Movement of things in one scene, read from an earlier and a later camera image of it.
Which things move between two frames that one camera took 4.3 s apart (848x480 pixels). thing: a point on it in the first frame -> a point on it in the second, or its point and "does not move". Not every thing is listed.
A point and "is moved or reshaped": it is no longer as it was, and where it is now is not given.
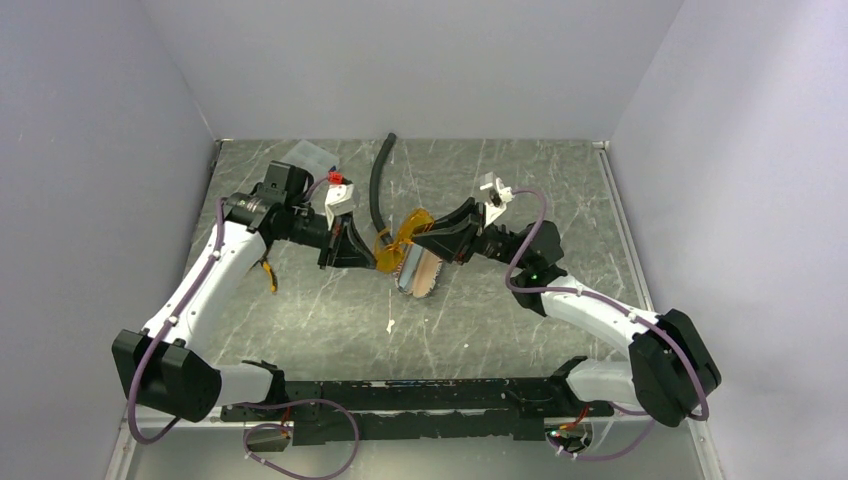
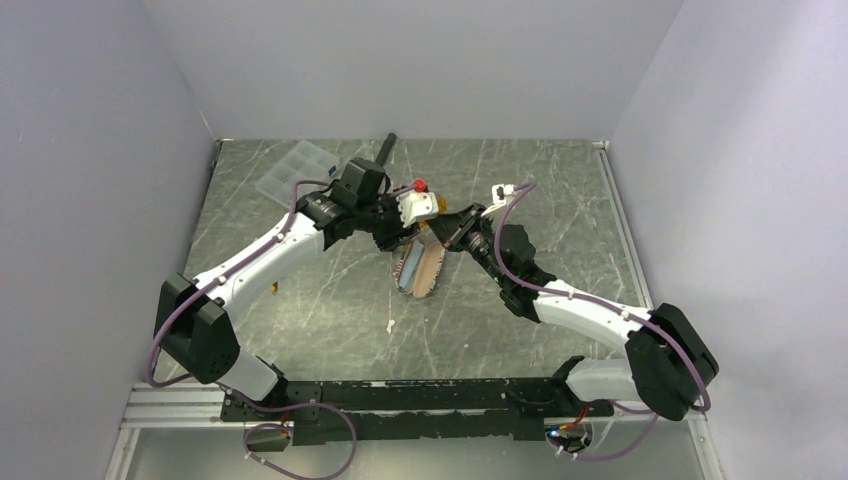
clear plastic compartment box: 315,159 does not move
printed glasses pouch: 418,271 does not move
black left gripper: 349,250 -> 397,235
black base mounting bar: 345,413 does not move
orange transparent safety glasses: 388,251 is moved or reshaped
